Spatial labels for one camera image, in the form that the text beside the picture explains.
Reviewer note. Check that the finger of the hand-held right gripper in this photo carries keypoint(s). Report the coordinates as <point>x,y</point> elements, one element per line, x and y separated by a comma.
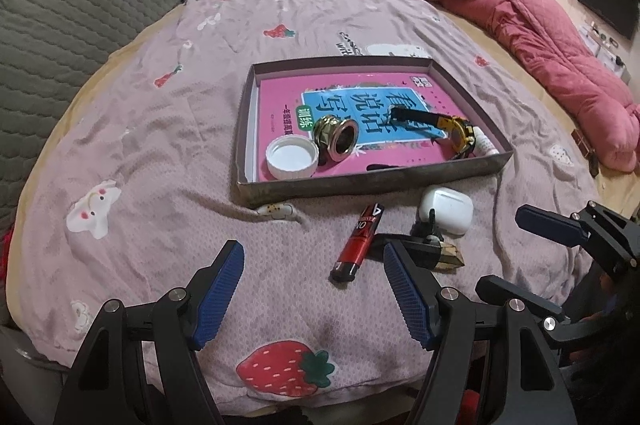
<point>520,300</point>
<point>550,225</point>

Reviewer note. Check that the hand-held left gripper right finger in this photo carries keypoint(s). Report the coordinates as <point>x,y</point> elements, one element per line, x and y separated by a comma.
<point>407,295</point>

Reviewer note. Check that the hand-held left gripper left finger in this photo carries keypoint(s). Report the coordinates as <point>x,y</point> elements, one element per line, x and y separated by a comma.
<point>220,295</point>

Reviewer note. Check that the red and black lighter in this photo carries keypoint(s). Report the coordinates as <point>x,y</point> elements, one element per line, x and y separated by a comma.
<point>357,240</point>

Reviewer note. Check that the shallow cardboard box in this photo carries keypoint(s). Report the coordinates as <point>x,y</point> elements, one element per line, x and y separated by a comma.
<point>350,185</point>

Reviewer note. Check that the gold and black wristwatch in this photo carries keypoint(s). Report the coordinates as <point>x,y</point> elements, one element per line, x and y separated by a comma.
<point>462,132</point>

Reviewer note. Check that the white ribbed bottle cap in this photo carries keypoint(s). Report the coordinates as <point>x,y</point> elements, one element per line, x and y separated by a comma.
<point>292,157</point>

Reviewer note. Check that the gold metal cap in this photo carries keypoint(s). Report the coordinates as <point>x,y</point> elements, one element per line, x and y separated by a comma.
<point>327,135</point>

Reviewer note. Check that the person's right hand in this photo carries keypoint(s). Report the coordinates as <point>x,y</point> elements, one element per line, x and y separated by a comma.
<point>607,287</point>

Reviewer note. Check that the black clip with wooden piece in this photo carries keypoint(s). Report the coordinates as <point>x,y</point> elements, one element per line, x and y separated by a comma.
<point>425,252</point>

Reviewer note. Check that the small dark object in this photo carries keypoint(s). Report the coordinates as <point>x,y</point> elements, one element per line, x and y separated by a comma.
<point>593,164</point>

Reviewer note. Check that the small brown box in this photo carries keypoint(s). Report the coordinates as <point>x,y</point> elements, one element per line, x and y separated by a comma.
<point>581,141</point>

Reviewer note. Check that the white earbuds case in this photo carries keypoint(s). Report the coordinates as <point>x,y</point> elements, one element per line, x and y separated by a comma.
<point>447,207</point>

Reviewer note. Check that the lilac strawberry print bedsheet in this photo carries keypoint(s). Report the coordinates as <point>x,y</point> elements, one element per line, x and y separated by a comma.
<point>175,145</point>

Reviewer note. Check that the pink quilted blanket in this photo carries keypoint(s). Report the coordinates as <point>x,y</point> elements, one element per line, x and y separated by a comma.
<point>525,30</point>

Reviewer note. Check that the pink and blue book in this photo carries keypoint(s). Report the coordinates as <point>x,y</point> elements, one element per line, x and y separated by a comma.
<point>285,105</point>

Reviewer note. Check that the grey quilted cover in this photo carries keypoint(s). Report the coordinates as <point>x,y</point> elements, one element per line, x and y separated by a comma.
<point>60,30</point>

